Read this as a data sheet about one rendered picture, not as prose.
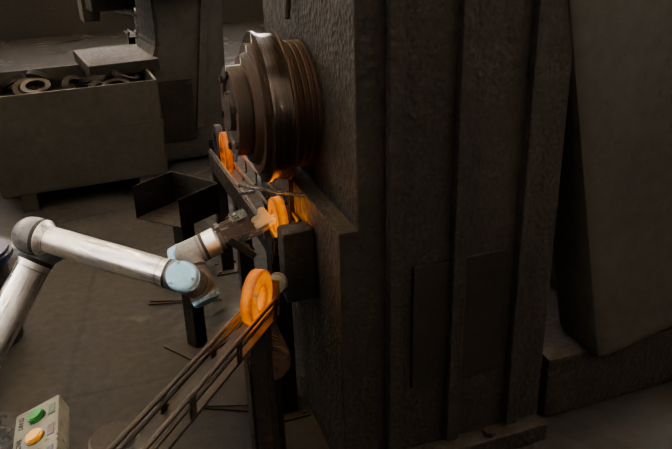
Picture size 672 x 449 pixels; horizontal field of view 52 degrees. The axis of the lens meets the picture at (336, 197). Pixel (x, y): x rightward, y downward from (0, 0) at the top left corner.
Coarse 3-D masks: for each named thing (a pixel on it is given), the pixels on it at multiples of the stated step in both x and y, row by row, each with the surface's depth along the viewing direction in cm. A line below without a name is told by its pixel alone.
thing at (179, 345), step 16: (160, 176) 277; (176, 176) 281; (192, 176) 275; (144, 192) 272; (160, 192) 279; (176, 192) 284; (192, 192) 278; (208, 192) 264; (144, 208) 274; (160, 208) 280; (176, 208) 278; (192, 208) 259; (208, 208) 266; (176, 224) 260; (192, 224) 261; (176, 240) 273; (192, 304) 281; (192, 320) 284; (192, 336) 288; (208, 336) 297; (176, 352) 286; (192, 352) 286
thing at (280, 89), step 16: (256, 48) 203; (272, 48) 200; (272, 64) 197; (272, 80) 195; (288, 80) 196; (272, 96) 194; (288, 96) 196; (272, 112) 195; (288, 112) 196; (272, 128) 198; (288, 128) 198; (272, 144) 202; (288, 144) 200; (272, 160) 205; (288, 160) 205; (272, 176) 209
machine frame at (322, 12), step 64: (320, 0) 188; (384, 0) 167; (448, 0) 173; (512, 0) 179; (320, 64) 197; (384, 64) 173; (448, 64) 179; (512, 64) 185; (384, 128) 179; (448, 128) 186; (512, 128) 192; (320, 192) 214; (384, 192) 186; (448, 192) 193; (512, 192) 200; (320, 256) 207; (384, 256) 193; (448, 256) 201; (512, 256) 209; (320, 320) 218; (384, 320) 201; (448, 320) 208; (512, 320) 215; (320, 384) 231; (384, 384) 210; (448, 384) 215; (512, 384) 224; (384, 448) 219; (448, 448) 222; (512, 448) 230
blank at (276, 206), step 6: (270, 198) 227; (276, 198) 225; (270, 204) 229; (276, 204) 223; (282, 204) 223; (270, 210) 230; (276, 210) 222; (282, 210) 222; (276, 216) 223; (282, 216) 221; (276, 222) 224; (282, 222) 221; (288, 222) 222; (276, 228) 225; (276, 234) 227
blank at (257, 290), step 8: (256, 272) 185; (264, 272) 188; (248, 280) 183; (256, 280) 183; (264, 280) 188; (248, 288) 182; (256, 288) 183; (264, 288) 190; (272, 288) 195; (248, 296) 181; (256, 296) 183; (264, 296) 191; (240, 304) 181; (248, 304) 181; (256, 304) 184; (264, 304) 191; (240, 312) 182; (248, 312) 181; (256, 312) 184; (248, 320) 183
